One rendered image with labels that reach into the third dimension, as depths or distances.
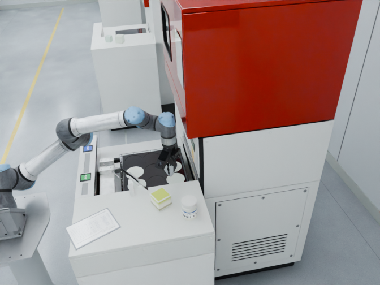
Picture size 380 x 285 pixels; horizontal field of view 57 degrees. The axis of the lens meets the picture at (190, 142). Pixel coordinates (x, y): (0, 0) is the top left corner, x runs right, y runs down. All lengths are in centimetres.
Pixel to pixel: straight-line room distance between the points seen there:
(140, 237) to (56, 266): 136
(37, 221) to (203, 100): 106
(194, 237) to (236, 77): 72
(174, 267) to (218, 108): 76
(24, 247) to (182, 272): 76
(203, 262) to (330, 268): 126
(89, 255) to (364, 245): 207
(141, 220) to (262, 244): 96
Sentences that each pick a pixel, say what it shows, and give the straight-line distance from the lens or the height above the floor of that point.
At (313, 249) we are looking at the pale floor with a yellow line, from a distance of 285.
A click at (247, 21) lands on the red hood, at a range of 147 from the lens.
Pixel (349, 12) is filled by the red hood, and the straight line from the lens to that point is 166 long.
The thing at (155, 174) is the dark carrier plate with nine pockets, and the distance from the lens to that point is 196.
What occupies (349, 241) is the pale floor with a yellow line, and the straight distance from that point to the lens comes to 298.
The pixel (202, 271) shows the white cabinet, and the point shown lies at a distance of 178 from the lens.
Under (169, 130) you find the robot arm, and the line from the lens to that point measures 164.
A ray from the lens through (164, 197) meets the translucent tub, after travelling 163.
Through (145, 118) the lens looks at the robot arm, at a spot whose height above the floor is 135.
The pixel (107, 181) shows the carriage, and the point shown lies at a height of 88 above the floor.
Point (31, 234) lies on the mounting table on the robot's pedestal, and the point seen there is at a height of 82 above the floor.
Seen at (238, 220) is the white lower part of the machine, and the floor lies 61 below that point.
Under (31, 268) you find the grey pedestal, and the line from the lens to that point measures 219.
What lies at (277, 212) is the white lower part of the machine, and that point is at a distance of 217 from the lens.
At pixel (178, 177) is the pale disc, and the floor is 90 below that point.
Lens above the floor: 217
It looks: 36 degrees down
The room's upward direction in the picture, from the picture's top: 2 degrees counter-clockwise
